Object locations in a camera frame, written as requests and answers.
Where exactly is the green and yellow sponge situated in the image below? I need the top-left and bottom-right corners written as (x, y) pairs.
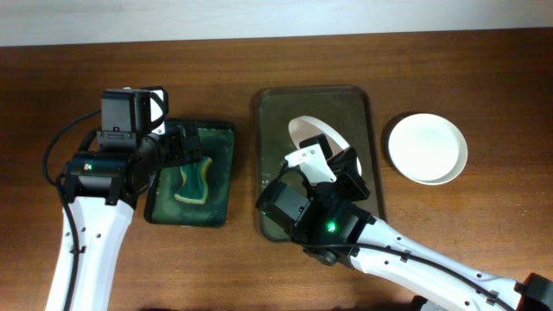
top-left (174, 156), bottom-right (213, 205)

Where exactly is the white plate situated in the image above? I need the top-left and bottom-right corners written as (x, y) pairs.
top-left (387, 113), bottom-right (468, 186)
top-left (289, 116), bottom-right (350, 158)

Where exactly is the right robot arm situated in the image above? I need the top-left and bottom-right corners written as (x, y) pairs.
top-left (256, 144), bottom-right (552, 310)

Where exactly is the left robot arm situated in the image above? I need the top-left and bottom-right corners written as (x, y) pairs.
top-left (46, 120), bottom-right (200, 310)

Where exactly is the dark green small tray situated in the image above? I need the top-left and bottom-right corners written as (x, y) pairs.
top-left (144, 118), bottom-right (235, 227)

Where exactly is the brown rectangular serving tray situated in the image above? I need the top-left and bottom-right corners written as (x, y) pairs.
top-left (255, 86), bottom-right (386, 220)

